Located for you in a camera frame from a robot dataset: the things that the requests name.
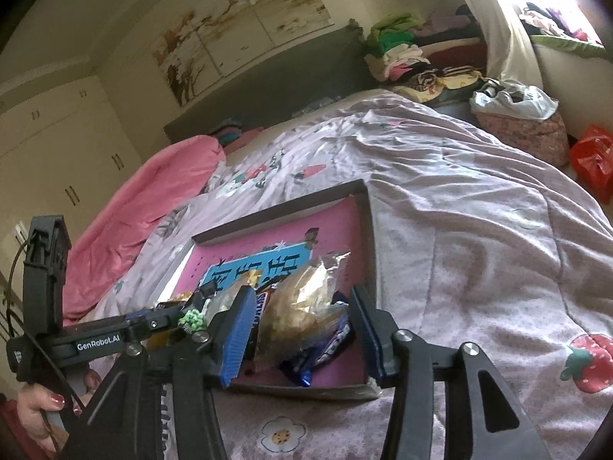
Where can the brown chocolate bar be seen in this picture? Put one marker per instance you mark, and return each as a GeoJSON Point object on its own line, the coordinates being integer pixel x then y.
{"type": "Point", "coordinates": [261, 306]}

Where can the small clear foil packet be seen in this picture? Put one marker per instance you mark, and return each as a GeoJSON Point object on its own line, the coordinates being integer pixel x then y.
{"type": "Point", "coordinates": [225, 297]}

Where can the yellow snack packet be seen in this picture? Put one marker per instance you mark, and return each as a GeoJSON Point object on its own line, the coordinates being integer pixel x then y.
{"type": "Point", "coordinates": [160, 340]}

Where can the grey bed headboard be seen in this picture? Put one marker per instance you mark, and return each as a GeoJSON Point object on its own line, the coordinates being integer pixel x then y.
{"type": "Point", "coordinates": [287, 81]}

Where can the folded colourful cloth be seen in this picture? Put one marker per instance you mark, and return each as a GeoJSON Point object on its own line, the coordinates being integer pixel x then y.
{"type": "Point", "coordinates": [234, 133]}

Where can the pink and blue book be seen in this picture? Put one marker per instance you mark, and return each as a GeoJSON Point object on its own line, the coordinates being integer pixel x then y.
{"type": "Point", "coordinates": [335, 230]}

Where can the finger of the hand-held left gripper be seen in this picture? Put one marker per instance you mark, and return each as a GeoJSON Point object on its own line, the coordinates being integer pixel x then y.
{"type": "Point", "coordinates": [158, 326]}
{"type": "Point", "coordinates": [203, 294]}

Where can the green window seat cushion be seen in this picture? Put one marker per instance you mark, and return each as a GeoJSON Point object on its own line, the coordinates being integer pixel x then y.
{"type": "Point", "coordinates": [570, 45]}

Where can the clear pastry packet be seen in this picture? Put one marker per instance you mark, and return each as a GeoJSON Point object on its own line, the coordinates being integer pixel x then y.
{"type": "Point", "coordinates": [297, 311]}

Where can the pink floral fabric bag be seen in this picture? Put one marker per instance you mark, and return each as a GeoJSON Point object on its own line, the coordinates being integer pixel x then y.
{"type": "Point", "coordinates": [527, 139]}

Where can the pink comforter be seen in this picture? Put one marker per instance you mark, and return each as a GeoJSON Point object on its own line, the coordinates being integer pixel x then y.
{"type": "Point", "coordinates": [134, 215]}

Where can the cream wardrobe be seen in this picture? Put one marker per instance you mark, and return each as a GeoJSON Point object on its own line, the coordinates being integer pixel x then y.
{"type": "Point", "coordinates": [62, 153]}

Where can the tree landscape wall painting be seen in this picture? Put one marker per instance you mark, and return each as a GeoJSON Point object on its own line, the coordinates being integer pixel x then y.
{"type": "Point", "coordinates": [239, 24]}

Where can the heap of clothes by window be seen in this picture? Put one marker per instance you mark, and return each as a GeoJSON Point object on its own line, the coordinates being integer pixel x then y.
{"type": "Point", "coordinates": [550, 21]}

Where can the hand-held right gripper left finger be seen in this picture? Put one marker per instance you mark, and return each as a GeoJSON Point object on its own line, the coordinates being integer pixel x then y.
{"type": "Point", "coordinates": [237, 340]}

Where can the cream curtain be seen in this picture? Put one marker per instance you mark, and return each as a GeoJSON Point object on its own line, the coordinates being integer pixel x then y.
{"type": "Point", "coordinates": [507, 43]}

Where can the strawberry print quilt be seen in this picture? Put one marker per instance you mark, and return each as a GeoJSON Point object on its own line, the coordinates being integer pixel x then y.
{"type": "Point", "coordinates": [479, 249]}

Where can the blue cookie packet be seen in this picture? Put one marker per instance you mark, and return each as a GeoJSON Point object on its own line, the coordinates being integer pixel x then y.
{"type": "Point", "coordinates": [325, 345]}

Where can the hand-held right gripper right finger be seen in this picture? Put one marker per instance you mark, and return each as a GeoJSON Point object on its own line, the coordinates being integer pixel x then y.
{"type": "Point", "coordinates": [371, 340]}

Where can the white plastic bag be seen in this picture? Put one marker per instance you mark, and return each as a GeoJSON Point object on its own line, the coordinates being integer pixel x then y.
{"type": "Point", "coordinates": [527, 103]}

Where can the pile of folded clothes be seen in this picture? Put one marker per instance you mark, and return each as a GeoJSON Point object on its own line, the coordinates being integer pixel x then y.
{"type": "Point", "coordinates": [397, 52]}

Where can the red plastic bag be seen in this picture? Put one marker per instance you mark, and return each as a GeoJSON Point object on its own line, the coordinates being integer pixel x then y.
{"type": "Point", "coordinates": [594, 158]}

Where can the shallow dark cardboard box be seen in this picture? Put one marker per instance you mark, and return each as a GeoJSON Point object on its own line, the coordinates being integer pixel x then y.
{"type": "Point", "coordinates": [368, 230]}

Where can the person's left hand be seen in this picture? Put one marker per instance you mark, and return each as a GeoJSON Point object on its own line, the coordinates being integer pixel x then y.
{"type": "Point", "coordinates": [36, 405]}

